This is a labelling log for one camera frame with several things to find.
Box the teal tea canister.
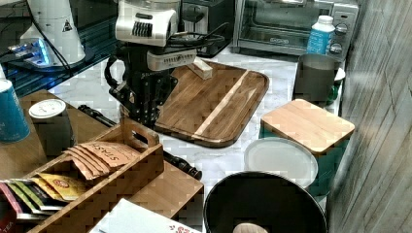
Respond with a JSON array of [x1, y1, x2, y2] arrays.
[[0, 80, 30, 143]]

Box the silver toaster oven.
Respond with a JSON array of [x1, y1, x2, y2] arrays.
[[233, 0, 360, 61]]

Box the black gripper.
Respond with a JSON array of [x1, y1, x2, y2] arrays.
[[108, 44, 178, 127]]

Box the teal box with wooden lid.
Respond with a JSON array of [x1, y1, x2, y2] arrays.
[[259, 99, 355, 196]]

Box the white paper booklet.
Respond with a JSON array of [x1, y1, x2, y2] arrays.
[[88, 198, 201, 233]]

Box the red tea box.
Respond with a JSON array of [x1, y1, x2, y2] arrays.
[[0, 183, 22, 233]]

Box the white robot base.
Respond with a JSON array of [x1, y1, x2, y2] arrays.
[[1, 0, 92, 73]]

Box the blue bottle with white cap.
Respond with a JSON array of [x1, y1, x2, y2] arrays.
[[306, 16, 335, 54]]

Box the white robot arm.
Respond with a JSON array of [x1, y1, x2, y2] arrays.
[[104, 0, 181, 128]]

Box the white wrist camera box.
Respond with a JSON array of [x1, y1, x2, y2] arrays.
[[147, 50, 196, 71]]

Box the green tea packets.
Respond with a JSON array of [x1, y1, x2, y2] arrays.
[[6, 180, 66, 215]]

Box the black toaster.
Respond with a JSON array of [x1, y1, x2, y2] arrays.
[[182, 0, 235, 58]]

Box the orange Stash tea packets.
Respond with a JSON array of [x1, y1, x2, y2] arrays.
[[63, 141, 141, 180]]

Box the wooden serving tray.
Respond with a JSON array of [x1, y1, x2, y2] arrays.
[[155, 61, 269, 148]]

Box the wooden tea organizer caddy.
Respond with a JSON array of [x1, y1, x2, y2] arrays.
[[27, 117, 164, 233]]

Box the yellow tea packet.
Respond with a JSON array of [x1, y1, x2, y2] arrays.
[[39, 173, 86, 201]]

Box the grey metal canister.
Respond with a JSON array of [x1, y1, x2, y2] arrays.
[[292, 53, 340, 107]]

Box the small wooden block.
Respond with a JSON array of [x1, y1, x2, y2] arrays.
[[188, 57, 213, 80]]

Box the grey canister with white lid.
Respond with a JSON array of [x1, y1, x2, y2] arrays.
[[29, 99, 76, 157]]

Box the large black round bowl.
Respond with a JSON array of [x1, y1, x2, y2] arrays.
[[203, 172, 328, 233]]

